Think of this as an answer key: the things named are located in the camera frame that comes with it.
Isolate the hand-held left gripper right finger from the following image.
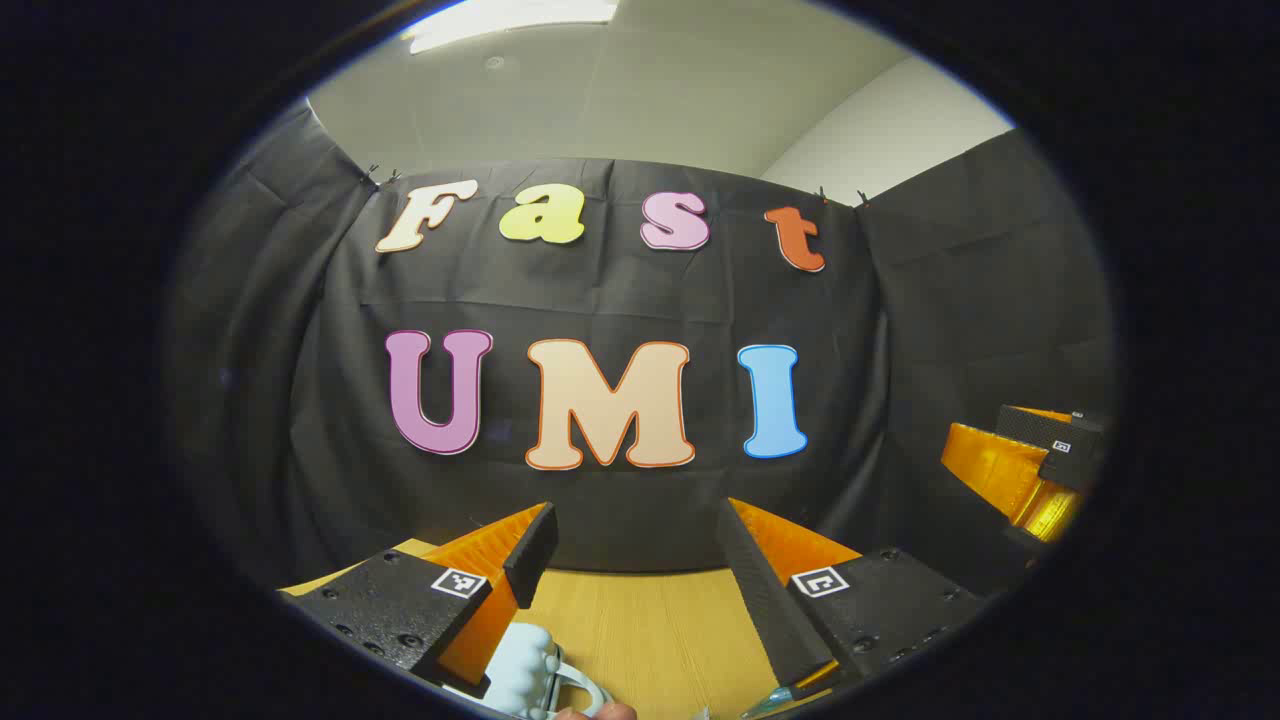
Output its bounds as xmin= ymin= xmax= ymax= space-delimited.
xmin=714 ymin=497 xmax=989 ymax=691

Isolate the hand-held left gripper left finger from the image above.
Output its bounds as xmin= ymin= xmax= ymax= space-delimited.
xmin=280 ymin=502 xmax=559 ymax=701

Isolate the blue skin care bottle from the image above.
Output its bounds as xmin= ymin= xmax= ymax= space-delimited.
xmin=740 ymin=685 xmax=798 ymax=719

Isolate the light blue suitcase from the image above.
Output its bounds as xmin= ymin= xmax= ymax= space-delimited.
xmin=445 ymin=622 xmax=613 ymax=719

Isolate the black backdrop cloth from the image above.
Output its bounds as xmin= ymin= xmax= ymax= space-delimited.
xmin=165 ymin=100 xmax=1119 ymax=591

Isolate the ceiling light panel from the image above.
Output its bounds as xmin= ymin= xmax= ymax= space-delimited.
xmin=400 ymin=0 xmax=621 ymax=56

